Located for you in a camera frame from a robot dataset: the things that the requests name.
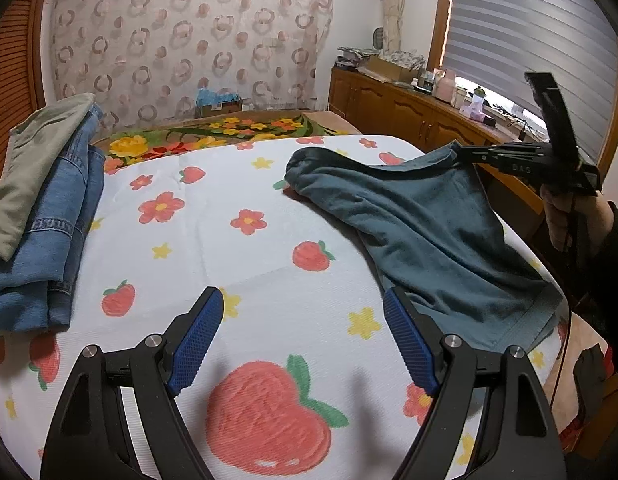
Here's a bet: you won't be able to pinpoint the olive green garment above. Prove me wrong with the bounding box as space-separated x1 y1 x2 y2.
0 92 102 262

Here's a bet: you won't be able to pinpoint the pink box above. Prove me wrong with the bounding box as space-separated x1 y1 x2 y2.
434 70 458 104

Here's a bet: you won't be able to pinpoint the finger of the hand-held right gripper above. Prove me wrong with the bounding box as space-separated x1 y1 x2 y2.
458 143 546 156
481 154 516 174

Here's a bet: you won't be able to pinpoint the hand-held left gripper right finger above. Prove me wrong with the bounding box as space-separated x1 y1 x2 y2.
383 287 570 480

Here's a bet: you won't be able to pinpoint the circle patterned curtain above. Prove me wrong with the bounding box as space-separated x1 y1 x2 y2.
48 0 335 133

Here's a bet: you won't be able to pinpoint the yellow floral blanket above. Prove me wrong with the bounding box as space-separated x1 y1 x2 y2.
92 110 365 162

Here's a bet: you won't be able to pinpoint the patterned cloth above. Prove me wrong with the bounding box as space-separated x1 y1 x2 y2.
336 46 427 69

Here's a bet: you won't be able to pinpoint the person's right hand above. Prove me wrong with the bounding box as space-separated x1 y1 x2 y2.
541 187 612 258

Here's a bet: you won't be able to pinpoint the teal t-shirt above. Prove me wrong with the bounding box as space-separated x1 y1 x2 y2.
284 141 570 353

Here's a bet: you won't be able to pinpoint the open cardboard box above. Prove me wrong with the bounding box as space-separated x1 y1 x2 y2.
361 55 415 84

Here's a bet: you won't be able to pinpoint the cardboard box with blue item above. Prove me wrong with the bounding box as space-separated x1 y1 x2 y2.
195 87 244 117

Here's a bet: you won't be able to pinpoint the wooden window frame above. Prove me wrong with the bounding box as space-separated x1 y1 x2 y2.
427 0 458 73

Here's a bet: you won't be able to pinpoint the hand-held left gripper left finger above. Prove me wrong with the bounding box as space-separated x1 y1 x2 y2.
39 286 225 480

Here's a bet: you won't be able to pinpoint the beige window curtain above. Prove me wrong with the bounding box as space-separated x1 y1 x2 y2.
379 0 408 56

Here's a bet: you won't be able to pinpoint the person's right forearm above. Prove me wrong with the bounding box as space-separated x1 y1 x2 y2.
586 200 618 461

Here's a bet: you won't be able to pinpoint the wooden louvered door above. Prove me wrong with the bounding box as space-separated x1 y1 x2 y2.
0 0 51 191

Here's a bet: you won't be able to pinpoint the grey window blind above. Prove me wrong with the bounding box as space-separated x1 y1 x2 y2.
441 0 618 161

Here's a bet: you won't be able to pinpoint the pale purple bag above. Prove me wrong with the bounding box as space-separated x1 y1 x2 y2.
459 95 488 122

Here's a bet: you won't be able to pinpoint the white strawberry printed blanket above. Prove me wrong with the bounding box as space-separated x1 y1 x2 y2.
0 132 574 480

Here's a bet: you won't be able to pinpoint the wooden cabinet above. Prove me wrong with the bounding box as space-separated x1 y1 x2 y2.
329 66 544 241

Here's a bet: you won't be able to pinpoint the blue denim jeans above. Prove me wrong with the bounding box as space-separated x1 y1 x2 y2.
0 102 106 333

